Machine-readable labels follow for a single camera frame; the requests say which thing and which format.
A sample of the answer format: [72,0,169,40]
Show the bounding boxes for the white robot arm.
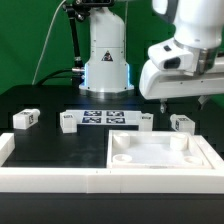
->
[77,0,224,101]

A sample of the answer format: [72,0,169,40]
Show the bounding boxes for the black cable bundle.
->
[34,68,83,87]

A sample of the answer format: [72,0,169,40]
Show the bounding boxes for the white U-shaped obstacle fence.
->
[0,134,224,194]

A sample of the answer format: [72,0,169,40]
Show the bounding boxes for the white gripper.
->
[139,38,224,113]

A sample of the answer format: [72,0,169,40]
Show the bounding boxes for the grey cable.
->
[31,0,68,86]

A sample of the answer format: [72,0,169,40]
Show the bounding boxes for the white marker base plate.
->
[65,110,141,125]

